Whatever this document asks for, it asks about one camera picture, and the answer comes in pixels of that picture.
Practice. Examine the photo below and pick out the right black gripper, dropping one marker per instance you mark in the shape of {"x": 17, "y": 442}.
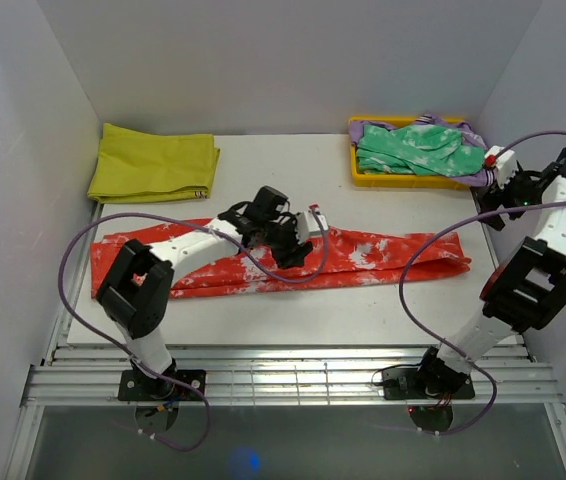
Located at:
{"x": 492, "y": 197}

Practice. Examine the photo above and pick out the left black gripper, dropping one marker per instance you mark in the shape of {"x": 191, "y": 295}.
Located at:
{"x": 285, "y": 258}

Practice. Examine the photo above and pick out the red tie-dye trousers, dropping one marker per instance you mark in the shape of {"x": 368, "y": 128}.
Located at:
{"x": 355, "y": 259}

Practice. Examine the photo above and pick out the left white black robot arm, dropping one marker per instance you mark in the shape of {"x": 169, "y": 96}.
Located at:
{"x": 136, "y": 289}

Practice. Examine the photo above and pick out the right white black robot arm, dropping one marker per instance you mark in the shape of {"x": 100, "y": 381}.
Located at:
{"x": 526, "y": 291}

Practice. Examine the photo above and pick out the green tie-dye trousers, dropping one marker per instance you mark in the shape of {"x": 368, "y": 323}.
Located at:
{"x": 421, "y": 150}

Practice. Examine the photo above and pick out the folded yellow-green trousers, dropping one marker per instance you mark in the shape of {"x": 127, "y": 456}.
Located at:
{"x": 136, "y": 167}

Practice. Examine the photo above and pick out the purple striped garment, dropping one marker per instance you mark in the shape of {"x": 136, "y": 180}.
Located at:
{"x": 471, "y": 137}

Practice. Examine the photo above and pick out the yellow plastic bin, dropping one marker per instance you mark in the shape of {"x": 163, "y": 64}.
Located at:
{"x": 392, "y": 180}

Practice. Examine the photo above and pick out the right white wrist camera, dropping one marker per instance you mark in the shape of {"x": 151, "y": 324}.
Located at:
{"x": 500, "y": 165}

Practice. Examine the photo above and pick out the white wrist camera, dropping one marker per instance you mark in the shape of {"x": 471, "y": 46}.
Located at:
{"x": 310, "y": 224}
{"x": 500, "y": 165}

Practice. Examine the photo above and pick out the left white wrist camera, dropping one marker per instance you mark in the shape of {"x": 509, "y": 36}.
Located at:
{"x": 310, "y": 224}

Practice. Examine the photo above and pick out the aluminium rail frame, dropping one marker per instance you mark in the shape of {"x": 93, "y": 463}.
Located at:
{"x": 291, "y": 413}

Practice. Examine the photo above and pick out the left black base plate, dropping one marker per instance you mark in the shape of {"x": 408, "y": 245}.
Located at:
{"x": 135, "y": 387}

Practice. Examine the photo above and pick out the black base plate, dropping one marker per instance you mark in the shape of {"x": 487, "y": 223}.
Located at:
{"x": 135, "y": 387}
{"x": 400, "y": 383}

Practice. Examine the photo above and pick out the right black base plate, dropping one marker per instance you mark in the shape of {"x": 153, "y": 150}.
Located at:
{"x": 400, "y": 383}

